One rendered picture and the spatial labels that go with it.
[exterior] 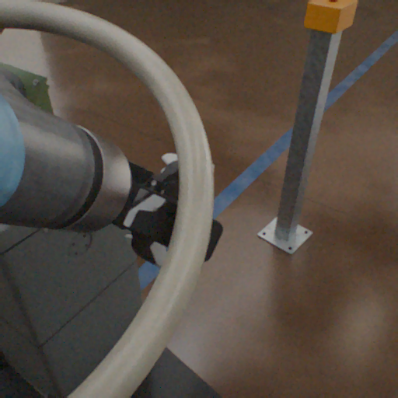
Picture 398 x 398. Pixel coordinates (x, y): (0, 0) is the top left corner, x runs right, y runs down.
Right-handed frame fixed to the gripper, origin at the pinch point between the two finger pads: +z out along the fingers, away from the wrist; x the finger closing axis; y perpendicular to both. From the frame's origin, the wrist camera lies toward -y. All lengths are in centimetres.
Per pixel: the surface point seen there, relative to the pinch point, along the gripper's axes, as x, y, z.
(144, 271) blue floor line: 42, 62, 115
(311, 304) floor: 21, -8, 133
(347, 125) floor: -87, 32, 247
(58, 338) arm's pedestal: 52, 43, 47
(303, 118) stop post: -46, 23, 107
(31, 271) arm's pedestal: 32, 44, 26
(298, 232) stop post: -4, 14, 159
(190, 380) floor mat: 60, 15, 92
